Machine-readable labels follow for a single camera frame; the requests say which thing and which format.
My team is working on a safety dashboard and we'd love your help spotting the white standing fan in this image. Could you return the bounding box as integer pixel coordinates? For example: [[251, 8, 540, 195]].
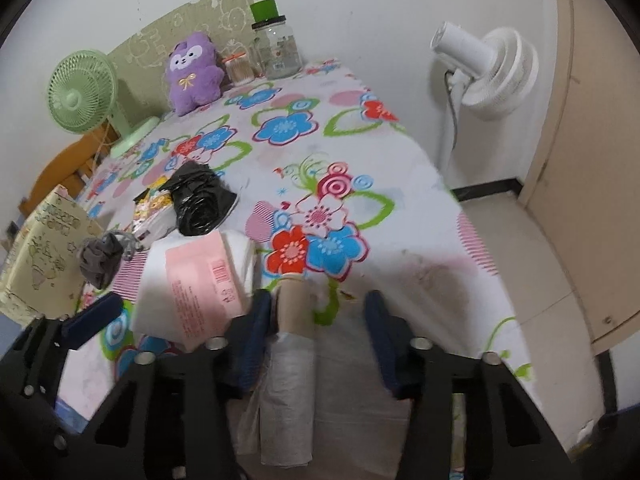
[[431, 21, 540, 188]]

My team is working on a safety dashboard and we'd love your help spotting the purple plush toy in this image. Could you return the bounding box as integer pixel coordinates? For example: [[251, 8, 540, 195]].
[[165, 31, 227, 117]]

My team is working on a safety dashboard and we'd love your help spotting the black garbage bag roll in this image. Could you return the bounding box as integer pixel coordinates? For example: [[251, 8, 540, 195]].
[[159, 161, 240, 237]]

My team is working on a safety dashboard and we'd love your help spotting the floral tablecloth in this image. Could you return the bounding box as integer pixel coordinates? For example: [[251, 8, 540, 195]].
[[55, 60, 533, 480]]

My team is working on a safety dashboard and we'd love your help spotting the wooden headboard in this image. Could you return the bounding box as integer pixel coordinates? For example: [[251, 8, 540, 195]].
[[19, 132, 108, 218]]

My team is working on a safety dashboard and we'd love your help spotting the white garbage bag roll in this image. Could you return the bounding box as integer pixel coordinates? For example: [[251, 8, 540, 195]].
[[235, 272, 319, 468]]

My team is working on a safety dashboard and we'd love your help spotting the green desk fan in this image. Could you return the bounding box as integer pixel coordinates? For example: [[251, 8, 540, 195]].
[[47, 49, 163, 160]]

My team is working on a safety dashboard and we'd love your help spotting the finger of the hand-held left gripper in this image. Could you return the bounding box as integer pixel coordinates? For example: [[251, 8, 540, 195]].
[[5, 293, 125, 402]]

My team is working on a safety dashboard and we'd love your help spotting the green patterned board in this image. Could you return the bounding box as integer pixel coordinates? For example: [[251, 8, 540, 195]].
[[106, 0, 261, 121]]

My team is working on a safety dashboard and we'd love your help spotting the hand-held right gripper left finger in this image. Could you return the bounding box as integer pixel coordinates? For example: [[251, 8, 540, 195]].
[[65, 291, 275, 480]]

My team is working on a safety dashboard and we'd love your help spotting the cotton swab container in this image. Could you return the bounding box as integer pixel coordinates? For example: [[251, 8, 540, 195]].
[[223, 51, 251, 85]]

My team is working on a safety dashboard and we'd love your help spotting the beige wooden door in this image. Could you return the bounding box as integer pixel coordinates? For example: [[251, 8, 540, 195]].
[[517, 0, 640, 356]]

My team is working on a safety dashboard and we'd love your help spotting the grey hair scrunchie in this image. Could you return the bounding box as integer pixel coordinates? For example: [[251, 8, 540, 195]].
[[75, 230, 143, 291]]

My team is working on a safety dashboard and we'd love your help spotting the fan power cable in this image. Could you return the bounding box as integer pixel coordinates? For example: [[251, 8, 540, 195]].
[[444, 69, 461, 161]]

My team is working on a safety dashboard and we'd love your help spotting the glass jar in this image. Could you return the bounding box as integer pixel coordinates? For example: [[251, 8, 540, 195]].
[[251, 17, 302, 80]]

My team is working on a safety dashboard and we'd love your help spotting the cartoon animal snack bag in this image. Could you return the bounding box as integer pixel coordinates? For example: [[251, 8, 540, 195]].
[[131, 175, 182, 248]]

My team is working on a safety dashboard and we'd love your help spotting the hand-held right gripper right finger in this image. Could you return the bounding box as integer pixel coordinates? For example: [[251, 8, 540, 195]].
[[364, 290, 582, 480]]

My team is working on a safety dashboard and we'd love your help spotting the green cup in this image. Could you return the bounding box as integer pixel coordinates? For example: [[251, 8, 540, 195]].
[[250, 0, 282, 25]]

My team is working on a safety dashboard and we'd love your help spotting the white toilet paper pack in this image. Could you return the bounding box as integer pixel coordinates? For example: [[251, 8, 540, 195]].
[[131, 230, 258, 353]]

